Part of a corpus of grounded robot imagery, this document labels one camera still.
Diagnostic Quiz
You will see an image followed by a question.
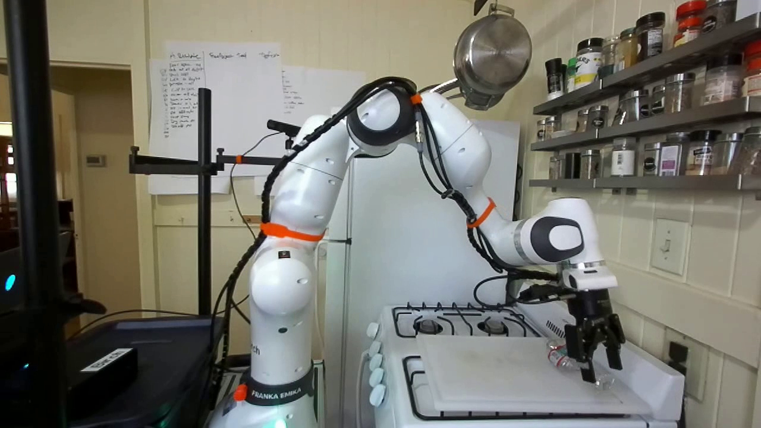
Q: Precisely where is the red spice jar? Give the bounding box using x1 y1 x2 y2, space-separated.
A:
674 0 709 47

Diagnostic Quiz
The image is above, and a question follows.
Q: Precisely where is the hanging steel pot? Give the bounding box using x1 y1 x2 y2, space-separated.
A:
449 3 536 112

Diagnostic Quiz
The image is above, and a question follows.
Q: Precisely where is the white label spice jar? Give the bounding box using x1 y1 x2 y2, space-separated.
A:
609 138 639 177

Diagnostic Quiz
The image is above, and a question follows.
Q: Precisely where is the orange cable strap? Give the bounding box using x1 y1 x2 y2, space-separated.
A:
467 198 500 230
259 221 326 245

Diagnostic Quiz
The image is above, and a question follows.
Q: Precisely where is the white wall switch plate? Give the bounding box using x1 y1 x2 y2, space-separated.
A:
649 215 691 277

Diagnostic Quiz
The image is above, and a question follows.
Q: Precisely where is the thick black pole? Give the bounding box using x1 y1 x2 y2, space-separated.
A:
3 0 70 428

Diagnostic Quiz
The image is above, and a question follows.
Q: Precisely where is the large white label jar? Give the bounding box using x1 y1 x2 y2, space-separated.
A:
571 36 606 91

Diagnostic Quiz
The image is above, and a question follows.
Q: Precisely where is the black box white label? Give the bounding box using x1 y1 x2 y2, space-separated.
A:
66 344 140 400

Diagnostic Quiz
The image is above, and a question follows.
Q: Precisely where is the black camera stand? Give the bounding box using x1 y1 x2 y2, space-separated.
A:
128 86 305 318

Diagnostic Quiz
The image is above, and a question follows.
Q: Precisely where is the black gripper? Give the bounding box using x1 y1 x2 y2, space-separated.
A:
563 288 625 385

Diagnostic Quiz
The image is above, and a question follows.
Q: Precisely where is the steel spice shelf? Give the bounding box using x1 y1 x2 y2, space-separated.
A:
531 13 761 116
531 98 761 151
527 171 761 194

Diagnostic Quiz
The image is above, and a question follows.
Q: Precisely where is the clear plastic wrapper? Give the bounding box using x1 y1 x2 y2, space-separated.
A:
545 340 589 371

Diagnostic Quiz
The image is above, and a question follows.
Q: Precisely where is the black lid spice jar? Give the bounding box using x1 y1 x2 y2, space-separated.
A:
636 9 668 61

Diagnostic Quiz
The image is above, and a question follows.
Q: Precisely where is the black cart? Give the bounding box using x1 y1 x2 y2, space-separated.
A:
66 313 228 428

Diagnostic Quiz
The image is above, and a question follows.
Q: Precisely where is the glass spice jar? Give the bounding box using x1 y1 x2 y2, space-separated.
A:
615 87 643 125
664 72 699 113
705 0 739 30
744 38 761 100
657 132 684 177
615 25 639 72
699 55 747 104
684 127 724 177

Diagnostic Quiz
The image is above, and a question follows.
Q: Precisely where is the large handwritten paper sheet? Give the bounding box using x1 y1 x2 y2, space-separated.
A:
148 42 286 198

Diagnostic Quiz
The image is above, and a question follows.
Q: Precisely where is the white gas stove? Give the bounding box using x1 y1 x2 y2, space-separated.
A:
363 301 687 428

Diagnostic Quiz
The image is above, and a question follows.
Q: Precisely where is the dark spice jar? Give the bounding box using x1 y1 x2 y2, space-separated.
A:
561 149 583 181
545 55 565 102

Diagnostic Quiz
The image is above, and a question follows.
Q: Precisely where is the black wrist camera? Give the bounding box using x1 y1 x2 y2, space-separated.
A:
514 281 575 305

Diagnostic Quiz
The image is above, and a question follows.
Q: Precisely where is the black wall outlet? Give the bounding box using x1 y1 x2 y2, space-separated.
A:
664 338 690 376

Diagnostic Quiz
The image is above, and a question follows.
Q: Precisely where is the black burner grate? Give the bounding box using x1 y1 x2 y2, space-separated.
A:
393 305 543 343

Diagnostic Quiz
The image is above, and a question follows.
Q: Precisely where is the white chopping board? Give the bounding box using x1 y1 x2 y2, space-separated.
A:
412 332 651 421

